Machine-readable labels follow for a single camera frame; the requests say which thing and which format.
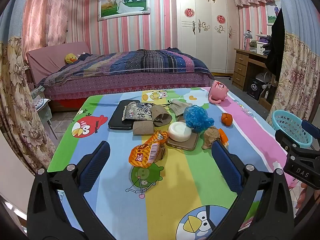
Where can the pink bed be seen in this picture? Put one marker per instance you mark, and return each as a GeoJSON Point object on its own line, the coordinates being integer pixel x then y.
{"type": "Point", "coordinates": [125, 86]}

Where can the pink patterned curtain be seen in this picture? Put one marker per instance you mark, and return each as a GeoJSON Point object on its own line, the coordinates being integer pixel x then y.
{"type": "Point", "coordinates": [50, 17]}

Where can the person's right hand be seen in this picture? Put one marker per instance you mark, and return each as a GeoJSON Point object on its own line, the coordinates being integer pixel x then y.
{"type": "Point", "coordinates": [303, 195]}

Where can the white round appliance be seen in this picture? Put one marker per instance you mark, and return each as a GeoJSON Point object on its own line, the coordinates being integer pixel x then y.
{"type": "Point", "coordinates": [262, 77]}

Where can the yellow duck plush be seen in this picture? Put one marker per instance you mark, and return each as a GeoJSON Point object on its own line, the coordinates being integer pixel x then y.
{"type": "Point", "coordinates": [70, 59]}

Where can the white wardrobe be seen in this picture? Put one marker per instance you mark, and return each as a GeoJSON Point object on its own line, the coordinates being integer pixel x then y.
{"type": "Point", "coordinates": [207, 42]}

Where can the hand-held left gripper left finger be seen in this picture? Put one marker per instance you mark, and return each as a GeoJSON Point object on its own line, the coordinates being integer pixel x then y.
{"type": "Point", "coordinates": [96, 162]}

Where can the orange snack wrapper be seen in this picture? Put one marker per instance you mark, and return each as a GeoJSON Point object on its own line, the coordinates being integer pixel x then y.
{"type": "Point", "coordinates": [145, 152]}

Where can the dark snack packet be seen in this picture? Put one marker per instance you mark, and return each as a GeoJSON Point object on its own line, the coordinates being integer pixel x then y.
{"type": "Point", "coordinates": [140, 112]}

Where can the blue floral curtain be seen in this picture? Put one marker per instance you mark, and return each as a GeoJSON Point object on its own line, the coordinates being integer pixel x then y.
{"type": "Point", "coordinates": [297, 80]}
{"type": "Point", "coordinates": [15, 92]}

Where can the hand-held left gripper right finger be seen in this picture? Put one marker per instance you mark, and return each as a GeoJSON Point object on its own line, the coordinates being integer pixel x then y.
{"type": "Point", "coordinates": [226, 165]}

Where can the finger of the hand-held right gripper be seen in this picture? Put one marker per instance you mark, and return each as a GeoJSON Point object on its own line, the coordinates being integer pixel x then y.
{"type": "Point", "coordinates": [311, 131]}
{"type": "Point", "coordinates": [287, 141]}

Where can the black hanging clothing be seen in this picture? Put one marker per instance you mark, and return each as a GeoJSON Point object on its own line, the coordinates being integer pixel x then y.
{"type": "Point", "coordinates": [276, 42]}

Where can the wooden desk with drawers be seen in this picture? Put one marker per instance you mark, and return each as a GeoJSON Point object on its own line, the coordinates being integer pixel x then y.
{"type": "Point", "coordinates": [241, 65]}

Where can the silver desk lamp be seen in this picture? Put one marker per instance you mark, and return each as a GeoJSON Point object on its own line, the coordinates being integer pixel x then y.
{"type": "Point", "coordinates": [247, 33]}

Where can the small orange fruit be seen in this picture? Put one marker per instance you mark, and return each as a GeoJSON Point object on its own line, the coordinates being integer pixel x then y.
{"type": "Point", "coordinates": [226, 119]}

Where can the brown phone case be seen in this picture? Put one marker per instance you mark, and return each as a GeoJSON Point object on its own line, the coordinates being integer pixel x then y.
{"type": "Point", "coordinates": [185, 145]}

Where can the light blue plastic basket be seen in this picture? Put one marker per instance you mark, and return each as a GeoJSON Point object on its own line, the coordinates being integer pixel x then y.
{"type": "Point", "coordinates": [303, 143]}

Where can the black tablet case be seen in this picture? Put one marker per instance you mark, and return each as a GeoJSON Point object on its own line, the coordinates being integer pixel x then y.
{"type": "Point", "coordinates": [116, 120]}

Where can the white printer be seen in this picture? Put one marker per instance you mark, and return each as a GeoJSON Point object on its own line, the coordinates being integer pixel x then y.
{"type": "Point", "coordinates": [258, 47]}

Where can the orange peel piece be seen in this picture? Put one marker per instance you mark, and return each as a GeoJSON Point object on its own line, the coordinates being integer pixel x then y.
{"type": "Point", "coordinates": [223, 136]}

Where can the framed wedding picture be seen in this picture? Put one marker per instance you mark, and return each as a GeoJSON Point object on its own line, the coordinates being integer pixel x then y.
{"type": "Point", "coordinates": [122, 5]}

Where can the white round soap bar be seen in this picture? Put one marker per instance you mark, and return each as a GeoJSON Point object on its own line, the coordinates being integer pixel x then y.
{"type": "Point", "coordinates": [179, 131]}

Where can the brown paper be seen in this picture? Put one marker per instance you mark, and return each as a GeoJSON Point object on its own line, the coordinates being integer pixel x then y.
{"type": "Point", "coordinates": [210, 137]}

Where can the striped purple blue blanket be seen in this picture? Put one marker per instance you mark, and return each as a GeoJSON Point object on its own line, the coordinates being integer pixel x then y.
{"type": "Point", "coordinates": [150, 62]}

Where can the blue plastic bag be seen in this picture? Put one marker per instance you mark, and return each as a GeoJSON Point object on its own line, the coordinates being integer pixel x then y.
{"type": "Point", "coordinates": [197, 118]}

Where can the black box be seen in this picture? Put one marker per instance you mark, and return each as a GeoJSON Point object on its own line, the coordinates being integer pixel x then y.
{"type": "Point", "coordinates": [253, 88]}

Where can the beige cloth pouch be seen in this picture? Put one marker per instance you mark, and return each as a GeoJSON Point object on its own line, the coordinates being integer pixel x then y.
{"type": "Point", "coordinates": [178, 107]}

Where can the chair with cushion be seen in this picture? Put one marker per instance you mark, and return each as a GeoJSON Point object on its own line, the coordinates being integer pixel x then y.
{"type": "Point", "coordinates": [40, 103]}

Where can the cartoon bird printed tablecloth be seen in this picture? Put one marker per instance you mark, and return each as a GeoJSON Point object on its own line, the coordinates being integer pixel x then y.
{"type": "Point", "coordinates": [175, 180]}

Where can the small wall picture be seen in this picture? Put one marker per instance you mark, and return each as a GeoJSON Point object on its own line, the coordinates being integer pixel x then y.
{"type": "Point", "coordinates": [272, 15]}

